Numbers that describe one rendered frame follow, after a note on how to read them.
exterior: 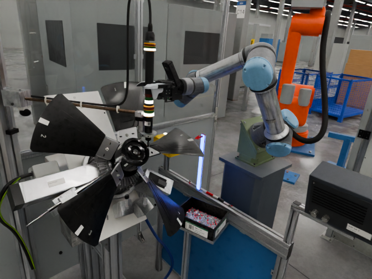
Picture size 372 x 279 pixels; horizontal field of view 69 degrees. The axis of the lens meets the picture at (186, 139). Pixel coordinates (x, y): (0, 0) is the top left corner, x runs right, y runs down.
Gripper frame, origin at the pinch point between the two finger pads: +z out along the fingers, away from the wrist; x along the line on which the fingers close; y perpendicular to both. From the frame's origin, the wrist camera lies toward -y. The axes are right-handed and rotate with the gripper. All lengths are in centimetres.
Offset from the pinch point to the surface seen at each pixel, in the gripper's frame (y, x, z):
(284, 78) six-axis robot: 35, 134, -380
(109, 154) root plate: 27.6, 2.6, 13.2
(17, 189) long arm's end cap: 35, 8, 45
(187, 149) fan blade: 29.5, -7.3, -20.2
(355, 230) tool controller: 38, -75, -36
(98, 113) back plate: 20.4, 35.2, 1.5
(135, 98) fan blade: 8.6, 11.8, -4.6
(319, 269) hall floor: 145, -49, -138
